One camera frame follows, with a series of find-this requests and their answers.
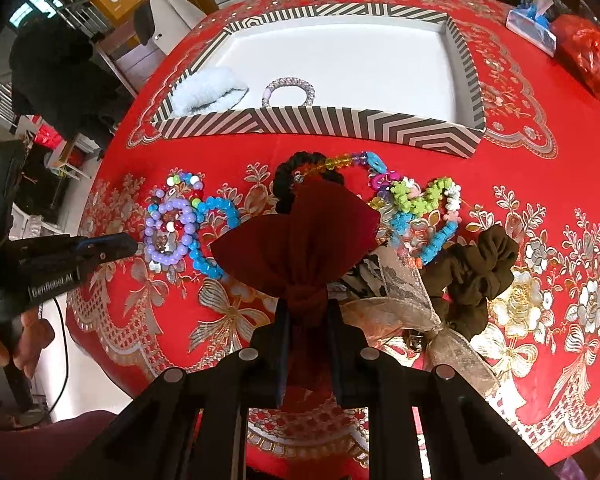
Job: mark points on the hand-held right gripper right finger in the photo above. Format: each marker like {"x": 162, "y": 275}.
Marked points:
{"x": 333, "y": 345}

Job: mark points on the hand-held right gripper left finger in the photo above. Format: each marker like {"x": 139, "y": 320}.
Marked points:
{"x": 281, "y": 340}

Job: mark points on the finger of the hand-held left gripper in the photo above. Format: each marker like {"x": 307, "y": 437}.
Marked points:
{"x": 112, "y": 247}

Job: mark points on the beige organza bow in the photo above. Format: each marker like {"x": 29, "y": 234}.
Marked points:
{"x": 405, "y": 280}

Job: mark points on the red velvet bow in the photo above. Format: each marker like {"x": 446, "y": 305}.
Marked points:
{"x": 300, "y": 230}

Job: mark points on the olive brown scrunchie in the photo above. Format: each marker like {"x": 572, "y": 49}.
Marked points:
{"x": 480, "y": 265}

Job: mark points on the black scrunchie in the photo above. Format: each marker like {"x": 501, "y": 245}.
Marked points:
{"x": 285, "y": 170}

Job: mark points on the striped cardboard box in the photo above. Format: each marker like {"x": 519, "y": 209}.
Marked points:
{"x": 330, "y": 125}

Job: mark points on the person's left hand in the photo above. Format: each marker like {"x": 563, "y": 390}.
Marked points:
{"x": 32, "y": 337}

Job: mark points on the maroon clothing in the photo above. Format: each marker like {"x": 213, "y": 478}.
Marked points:
{"x": 40, "y": 450}

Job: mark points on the black clothing heap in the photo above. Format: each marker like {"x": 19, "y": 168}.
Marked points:
{"x": 60, "y": 75}

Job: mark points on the white fluffy scrunchie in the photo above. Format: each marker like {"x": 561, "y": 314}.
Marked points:
{"x": 205, "y": 92}

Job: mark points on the white chair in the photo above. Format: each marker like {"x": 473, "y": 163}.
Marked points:
{"x": 172, "y": 12}

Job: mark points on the red printed tablecloth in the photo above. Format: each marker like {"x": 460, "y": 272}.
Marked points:
{"x": 530, "y": 175}

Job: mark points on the tissue packet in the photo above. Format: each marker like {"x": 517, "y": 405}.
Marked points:
{"x": 530, "y": 27}

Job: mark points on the red plastic bag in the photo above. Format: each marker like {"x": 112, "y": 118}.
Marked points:
{"x": 587, "y": 55}

